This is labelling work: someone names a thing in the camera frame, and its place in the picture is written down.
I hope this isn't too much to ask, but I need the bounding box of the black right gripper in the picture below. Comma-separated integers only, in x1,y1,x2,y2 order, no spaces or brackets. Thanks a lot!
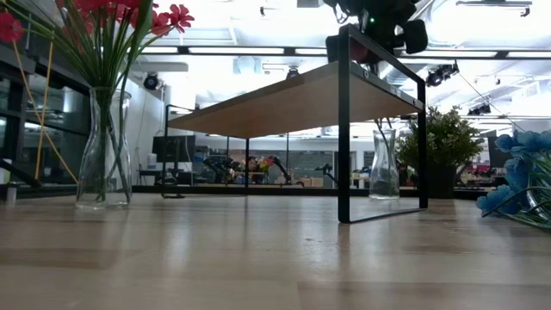
325,0,430,65

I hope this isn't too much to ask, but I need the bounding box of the wooden shelf with black frame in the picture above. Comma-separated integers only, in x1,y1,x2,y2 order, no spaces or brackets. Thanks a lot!
161,24,430,225

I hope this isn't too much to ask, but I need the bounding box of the clear glass vase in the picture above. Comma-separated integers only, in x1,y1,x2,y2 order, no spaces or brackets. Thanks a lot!
368,127,401,202
75,87,133,211

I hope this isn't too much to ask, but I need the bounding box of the blue artificial flower bunch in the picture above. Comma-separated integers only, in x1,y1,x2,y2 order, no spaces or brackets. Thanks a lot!
475,129,551,230

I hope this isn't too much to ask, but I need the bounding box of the red artificial flower bunch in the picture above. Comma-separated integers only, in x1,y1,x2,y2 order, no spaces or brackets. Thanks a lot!
0,0,130,203

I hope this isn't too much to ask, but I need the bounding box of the black ceiling spotlight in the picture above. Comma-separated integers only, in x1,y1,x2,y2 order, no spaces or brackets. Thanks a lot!
467,102,492,117
424,61,461,88

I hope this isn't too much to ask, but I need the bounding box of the green potted plant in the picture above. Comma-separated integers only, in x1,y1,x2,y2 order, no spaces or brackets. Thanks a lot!
393,106,484,200

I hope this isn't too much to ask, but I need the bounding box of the long white light strip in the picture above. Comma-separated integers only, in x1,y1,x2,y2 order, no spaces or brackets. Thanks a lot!
141,44,551,60

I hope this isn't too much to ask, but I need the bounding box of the distant colourful flower bouquet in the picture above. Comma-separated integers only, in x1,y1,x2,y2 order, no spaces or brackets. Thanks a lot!
256,155,276,174

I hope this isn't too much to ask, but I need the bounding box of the black computer monitor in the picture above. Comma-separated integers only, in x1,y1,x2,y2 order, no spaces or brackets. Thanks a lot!
152,134,197,164

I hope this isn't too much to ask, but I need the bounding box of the black aluminium table frame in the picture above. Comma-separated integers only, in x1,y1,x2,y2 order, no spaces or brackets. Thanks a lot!
16,183,496,202

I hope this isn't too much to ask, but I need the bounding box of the yellow hanging cable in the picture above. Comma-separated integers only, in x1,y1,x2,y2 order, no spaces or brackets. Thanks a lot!
34,40,56,178

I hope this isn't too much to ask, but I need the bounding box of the yellow power cable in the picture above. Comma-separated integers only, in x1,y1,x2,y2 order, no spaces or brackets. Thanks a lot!
11,40,79,185

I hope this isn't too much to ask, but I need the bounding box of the small grey metal post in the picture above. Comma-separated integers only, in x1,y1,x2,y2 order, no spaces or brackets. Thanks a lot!
4,181,19,206

